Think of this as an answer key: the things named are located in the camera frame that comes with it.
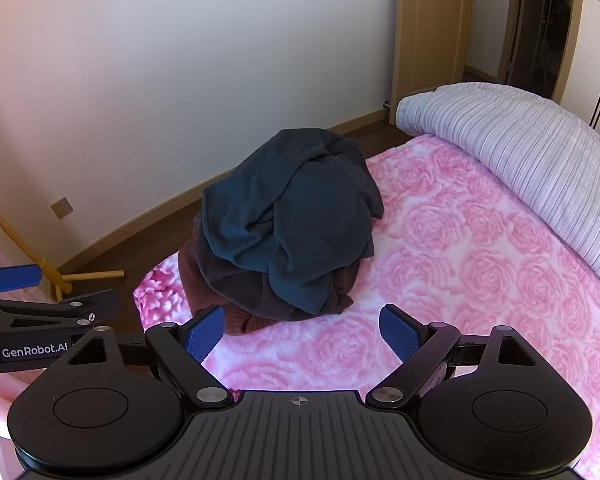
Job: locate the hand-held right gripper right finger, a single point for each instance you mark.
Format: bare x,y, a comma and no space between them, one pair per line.
400,332

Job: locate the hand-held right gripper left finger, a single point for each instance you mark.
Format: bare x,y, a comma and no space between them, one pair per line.
205,332

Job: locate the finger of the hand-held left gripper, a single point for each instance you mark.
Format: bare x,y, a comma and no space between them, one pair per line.
15,278
100,302

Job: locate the dark sweatshirt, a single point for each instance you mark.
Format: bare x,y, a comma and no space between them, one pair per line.
290,200

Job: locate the wooden coat stand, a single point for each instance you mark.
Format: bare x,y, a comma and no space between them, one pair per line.
30,255

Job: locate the maroon garment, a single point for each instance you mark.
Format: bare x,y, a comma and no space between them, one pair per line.
200,285

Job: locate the dark brown-grey garment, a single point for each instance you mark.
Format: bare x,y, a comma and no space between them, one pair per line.
240,290

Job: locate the pink rose-pattern blanket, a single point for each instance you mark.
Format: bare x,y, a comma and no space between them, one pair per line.
455,270

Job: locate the wooden baseboard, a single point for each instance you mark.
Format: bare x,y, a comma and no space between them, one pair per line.
180,195

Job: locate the striped lilac quilt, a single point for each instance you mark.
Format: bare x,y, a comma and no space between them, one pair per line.
530,150

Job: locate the wooden door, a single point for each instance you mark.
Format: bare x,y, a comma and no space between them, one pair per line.
430,35

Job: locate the beige wall socket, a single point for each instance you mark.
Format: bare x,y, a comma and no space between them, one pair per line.
61,207

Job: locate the wooden door frame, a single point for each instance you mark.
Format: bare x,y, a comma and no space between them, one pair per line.
514,10

